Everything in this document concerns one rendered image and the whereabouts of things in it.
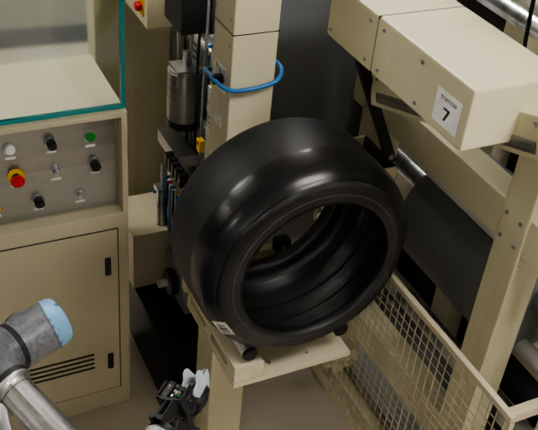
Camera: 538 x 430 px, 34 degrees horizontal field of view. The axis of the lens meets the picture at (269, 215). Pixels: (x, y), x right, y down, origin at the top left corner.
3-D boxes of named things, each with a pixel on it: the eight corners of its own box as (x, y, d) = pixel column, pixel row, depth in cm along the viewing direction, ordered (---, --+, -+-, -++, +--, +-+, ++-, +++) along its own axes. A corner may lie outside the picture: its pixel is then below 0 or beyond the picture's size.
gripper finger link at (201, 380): (210, 357, 209) (192, 386, 203) (219, 374, 213) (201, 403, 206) (200, 356, 211) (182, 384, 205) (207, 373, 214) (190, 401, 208)
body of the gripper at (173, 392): (192, 381, 202) (167, 421, 194) (204, 406, 207) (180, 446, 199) (166, 377, 206) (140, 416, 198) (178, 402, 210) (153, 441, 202)
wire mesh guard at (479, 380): (310, 366, 315) (335, 211, 274) (314, 365, 316) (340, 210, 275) (451, 580, 251) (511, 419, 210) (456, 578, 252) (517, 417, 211)
